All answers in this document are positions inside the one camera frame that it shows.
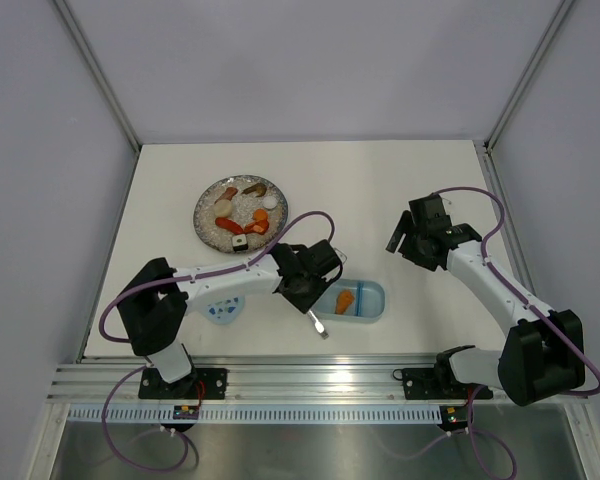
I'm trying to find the aluminium rail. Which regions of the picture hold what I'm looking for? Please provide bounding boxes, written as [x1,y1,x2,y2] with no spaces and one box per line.
[49,353,586,404]

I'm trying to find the pink ham slice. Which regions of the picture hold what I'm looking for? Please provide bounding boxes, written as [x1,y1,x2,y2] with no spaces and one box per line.
[222,187,238,200]

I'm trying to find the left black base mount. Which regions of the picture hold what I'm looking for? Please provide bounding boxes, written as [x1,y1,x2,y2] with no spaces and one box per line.
[138,368,228,400]

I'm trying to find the orange carrot pieces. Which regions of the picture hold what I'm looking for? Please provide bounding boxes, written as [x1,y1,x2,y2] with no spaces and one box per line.
[243,209,269,235]

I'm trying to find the white slotted cable duct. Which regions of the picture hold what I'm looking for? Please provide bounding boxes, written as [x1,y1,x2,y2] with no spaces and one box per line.
[67,404,442,425]

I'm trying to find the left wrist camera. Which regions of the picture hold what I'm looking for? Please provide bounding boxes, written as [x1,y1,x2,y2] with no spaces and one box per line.
[333,247,348,265]

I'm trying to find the red sausage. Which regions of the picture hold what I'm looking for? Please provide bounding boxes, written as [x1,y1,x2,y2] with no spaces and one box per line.
[215,217,244,235]

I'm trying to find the blue lunch box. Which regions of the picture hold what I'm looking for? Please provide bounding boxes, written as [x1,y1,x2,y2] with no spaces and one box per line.
[313,279,386,324]

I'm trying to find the sushi roll piece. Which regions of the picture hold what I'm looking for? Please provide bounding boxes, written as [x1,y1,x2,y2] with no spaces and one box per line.
[231,234,249,252]

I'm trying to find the left aluminium frame post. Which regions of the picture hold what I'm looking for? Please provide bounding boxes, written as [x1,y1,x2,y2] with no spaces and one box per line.
[52,0,146,151]

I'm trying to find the terrazzo pattern lunch box lid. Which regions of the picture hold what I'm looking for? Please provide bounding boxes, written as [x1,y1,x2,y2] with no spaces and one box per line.
[201,297,245,325]

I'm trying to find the white round radish slice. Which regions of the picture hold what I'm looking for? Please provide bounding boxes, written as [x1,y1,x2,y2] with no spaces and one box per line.
[262,196,277,210]

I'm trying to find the aluminium frame post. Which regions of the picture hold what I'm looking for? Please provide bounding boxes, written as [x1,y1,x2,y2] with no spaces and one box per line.
[52,0,146,151]
[483,0,581,151]

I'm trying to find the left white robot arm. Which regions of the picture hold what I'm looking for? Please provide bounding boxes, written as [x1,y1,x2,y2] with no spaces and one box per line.
[113,240,343,398]

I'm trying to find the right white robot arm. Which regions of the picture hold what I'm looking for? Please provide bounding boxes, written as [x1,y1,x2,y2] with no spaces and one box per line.
[386,193,585,406]

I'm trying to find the speckled round plate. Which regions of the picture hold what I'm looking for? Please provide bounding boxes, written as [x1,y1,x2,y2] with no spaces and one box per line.
[192,174,289,254]

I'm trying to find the beige mushroom piece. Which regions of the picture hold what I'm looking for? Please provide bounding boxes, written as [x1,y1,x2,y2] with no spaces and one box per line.
[213,199,233,218]

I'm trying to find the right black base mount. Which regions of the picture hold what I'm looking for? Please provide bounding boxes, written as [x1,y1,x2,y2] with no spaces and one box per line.
[392,367,477,401]

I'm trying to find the orange fried food piece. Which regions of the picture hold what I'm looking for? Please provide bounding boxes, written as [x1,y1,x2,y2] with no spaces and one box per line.
[334,290,355,315]

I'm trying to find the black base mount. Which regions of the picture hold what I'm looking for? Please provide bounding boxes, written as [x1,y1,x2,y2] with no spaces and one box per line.
[138,368,228,400]
[392,367,477,401]

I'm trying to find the right aluminium frame post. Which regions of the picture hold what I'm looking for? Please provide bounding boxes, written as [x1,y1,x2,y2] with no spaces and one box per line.
[483,0,581,151]

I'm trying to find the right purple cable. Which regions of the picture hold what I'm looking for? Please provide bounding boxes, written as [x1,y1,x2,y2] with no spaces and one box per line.
[379,184,600,477]

